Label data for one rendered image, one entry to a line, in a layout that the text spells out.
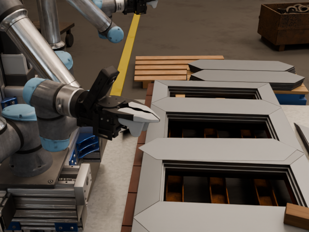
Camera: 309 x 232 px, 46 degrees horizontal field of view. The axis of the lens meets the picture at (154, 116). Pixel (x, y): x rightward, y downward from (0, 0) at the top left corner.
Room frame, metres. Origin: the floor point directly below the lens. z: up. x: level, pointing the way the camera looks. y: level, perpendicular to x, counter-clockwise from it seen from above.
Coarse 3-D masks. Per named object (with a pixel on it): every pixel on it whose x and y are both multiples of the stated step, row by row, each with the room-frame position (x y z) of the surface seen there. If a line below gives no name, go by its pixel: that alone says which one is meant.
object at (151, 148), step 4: (152, 140) 1.46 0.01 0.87; (156, 140) 1.46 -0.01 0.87; (148, 144) 1.43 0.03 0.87; (152, 144) 1.43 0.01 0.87; (156, 144) 1.43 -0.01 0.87; (144, 148) 1.40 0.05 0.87; (148, 148) 1.40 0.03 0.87; (152, 148) 1.40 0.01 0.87; (156, 148) 1.40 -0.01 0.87; (148, 152) 1.37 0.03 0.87; (152, 152) 1.37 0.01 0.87; (156, 152) 1.37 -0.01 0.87; (152, 156) 1.34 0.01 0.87; (156, 156) 1.34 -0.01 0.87
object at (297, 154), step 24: (168, 96) 2.00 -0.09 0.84; (168, 120) 1.74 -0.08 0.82; (192, 120) 1.73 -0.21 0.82; (216, 120) 1.72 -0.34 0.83; (240, 120) 1.72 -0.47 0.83; (264, 120) 1.71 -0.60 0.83; (168, 168) 1.30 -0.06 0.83; (192, 168) 1.29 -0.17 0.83; (216, 168) 1.29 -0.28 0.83; (240, 168) 1.28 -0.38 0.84; (264, 168) 1.28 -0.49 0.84; (288, 168) 1.27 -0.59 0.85
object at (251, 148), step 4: (240, 140) 1.47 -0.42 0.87; (244, 140) 1.47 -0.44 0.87; (248, 140) 1.47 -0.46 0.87; (252, 140) 1.47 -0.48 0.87; (256, 140) 1.47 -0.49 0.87; (244, 144) 1.43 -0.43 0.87; (248, 144) 1.43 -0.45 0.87; (252, 144) 1.43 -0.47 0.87; (256, 144) 1.43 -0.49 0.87; (244, 148) 1.40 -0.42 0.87; (248, 148) 1.40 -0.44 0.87; (252, 148) 1.40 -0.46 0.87; (256, 148) 1.40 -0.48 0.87; (248, 152) 1.37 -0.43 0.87; (252, 152) 1.37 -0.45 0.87; (256, 152) 1.37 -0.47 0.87; (260, 152) 1.37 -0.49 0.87; (248, 156) 1.34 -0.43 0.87; (252, 156) 1.34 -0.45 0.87; (256, 156) 1.34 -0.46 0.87; (260, 156) 1.34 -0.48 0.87; (248, 160) 1.31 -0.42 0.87; (252, 160) 1.31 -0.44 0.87; (256, 160) 1.31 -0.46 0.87; (260, 160) 1.31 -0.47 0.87; (264, 160) 1.31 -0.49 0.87
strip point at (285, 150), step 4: (276, 140) 1.47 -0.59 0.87; (276, 144) 1.43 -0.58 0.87; (280, 144) 1.43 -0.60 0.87; (284, 144) 1.43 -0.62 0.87; (280, 148) 1.40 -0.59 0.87; (284, 148) 1.40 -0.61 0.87; (288, 148) 1.40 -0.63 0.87; (292, 148) 1.40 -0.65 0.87; (280, 152) 1.37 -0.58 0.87; (284, 152) 1.37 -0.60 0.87; (288, 152) 1.37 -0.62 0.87; (292, 152) 1.37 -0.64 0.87; (284, 156) 1.34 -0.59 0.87; (288, 156) 1.34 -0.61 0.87; (284, 160) 1.31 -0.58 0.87
